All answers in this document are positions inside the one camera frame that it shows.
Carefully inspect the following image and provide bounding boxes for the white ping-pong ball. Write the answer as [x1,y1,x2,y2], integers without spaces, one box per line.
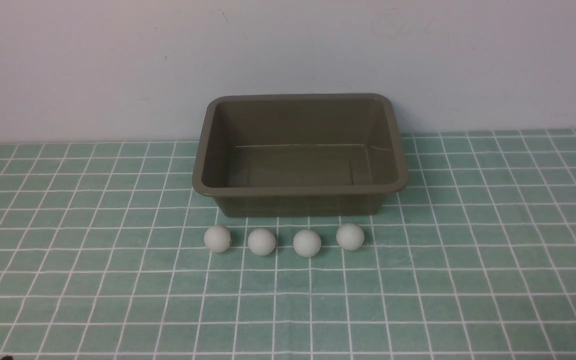
[292,228,322,258]
[203,225,233,253]
[335,223,366,251]
[247,228,277,256]

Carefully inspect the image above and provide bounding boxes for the olive green plastic bin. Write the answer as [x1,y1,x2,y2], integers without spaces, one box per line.
[192,93,410,218]

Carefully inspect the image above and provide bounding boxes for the green checkered table cloth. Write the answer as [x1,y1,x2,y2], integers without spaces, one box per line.
[0,129,576,360]

